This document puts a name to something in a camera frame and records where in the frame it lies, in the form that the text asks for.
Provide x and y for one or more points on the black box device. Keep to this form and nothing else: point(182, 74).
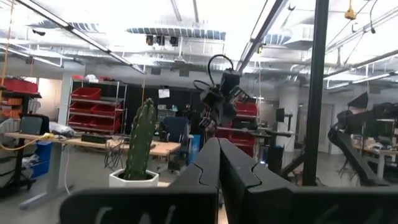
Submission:
point(93, 138)

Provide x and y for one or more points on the white plant pot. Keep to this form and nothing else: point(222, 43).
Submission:
point(124, 182)

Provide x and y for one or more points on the white plastic bag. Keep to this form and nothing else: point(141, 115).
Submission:
point(62, 129)

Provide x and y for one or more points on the metal shelf rack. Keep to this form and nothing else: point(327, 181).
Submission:
point(124, 102)

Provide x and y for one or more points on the yellow hanging plug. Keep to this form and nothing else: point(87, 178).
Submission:
point(350, 14)

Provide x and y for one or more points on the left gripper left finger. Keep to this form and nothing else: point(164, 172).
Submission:
point(205, 168)

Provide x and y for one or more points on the black frame brace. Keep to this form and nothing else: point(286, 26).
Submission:
point(354, 158)

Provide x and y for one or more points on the green cactus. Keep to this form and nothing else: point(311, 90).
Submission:
point(141, 140)

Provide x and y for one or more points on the small black monitor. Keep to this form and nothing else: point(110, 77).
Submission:
point(280, 115)

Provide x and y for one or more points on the grey monitor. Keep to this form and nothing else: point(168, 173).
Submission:
point(31, 125)

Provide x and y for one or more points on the white paper sign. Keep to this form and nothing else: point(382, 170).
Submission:
point(163, 93)

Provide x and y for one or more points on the blue office chair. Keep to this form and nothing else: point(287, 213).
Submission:
point(175, 129)

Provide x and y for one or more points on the wooden work table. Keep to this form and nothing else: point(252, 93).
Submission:
point(161, 149)
point(382, 151)

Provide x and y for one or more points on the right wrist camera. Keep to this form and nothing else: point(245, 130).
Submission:
point(230, 82)

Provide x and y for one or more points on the blue storage bin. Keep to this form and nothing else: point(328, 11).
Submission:
point(195, 147)
point(42, 152)

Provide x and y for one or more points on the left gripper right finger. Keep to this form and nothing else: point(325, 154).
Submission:
point(239, 177)

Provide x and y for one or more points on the black ceiling spotlight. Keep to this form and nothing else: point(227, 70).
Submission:
point(160, 40)
point(173, 41)

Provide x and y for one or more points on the black aluminium frame post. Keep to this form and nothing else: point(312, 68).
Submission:
point(315, 93)

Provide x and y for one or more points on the red storage bin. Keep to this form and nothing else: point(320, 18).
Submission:
point(105, 124)
point(250, 110)
point(81, 107)
point(85, 93)
point(105, 109)
point(79, 121)
point(18, 85)

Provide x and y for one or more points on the dark shelf unit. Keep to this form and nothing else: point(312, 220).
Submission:
point(18, 95)

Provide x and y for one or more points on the ceiling light strip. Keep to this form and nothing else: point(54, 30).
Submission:
point(90, 41)
point(262, 31)

